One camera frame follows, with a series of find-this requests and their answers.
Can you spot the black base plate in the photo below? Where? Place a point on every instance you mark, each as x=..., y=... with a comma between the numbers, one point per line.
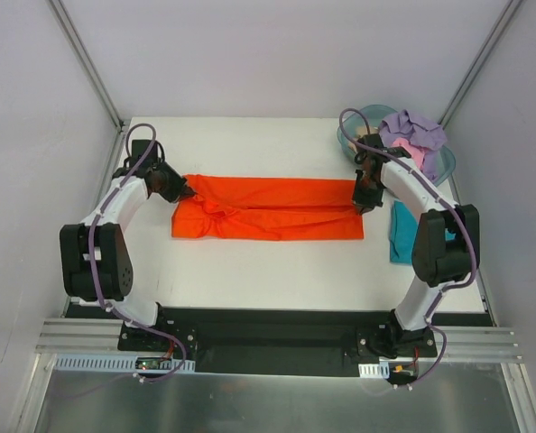
x=280, y=342

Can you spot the teal folded t shirt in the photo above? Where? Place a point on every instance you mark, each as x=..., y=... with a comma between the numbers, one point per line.
x=403, y=229

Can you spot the pink t shirt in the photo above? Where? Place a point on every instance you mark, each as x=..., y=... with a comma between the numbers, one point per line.
x=417, y=153

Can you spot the right aluminium frame post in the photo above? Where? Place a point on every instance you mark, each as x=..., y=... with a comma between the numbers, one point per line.
x=492, y=39

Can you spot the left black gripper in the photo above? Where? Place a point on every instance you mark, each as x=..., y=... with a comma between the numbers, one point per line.
x=176, y=188

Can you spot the purple t shirt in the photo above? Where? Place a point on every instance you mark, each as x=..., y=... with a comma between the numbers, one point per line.
x=421, y=132

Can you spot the beige t shirt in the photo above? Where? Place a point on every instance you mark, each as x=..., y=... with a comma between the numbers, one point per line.
x=364, y=135

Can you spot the teal plastic basket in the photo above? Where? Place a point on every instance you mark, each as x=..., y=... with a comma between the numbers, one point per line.
x=371, y=116

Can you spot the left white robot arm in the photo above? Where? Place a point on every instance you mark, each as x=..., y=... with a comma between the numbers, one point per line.
x=96, y=266

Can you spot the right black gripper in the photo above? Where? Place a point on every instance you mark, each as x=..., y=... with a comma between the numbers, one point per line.
x=366, y=197

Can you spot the orange t shirt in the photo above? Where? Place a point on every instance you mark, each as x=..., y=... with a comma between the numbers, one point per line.
x=268, y=209

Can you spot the left aluminium frame post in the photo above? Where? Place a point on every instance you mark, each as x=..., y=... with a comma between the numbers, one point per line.
x=76, y=43

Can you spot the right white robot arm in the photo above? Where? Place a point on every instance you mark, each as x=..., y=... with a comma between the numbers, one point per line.
x=445, y=254

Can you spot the aluminium frame post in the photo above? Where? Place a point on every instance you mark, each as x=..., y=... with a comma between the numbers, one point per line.
x=492, y=39
x=76, y=43

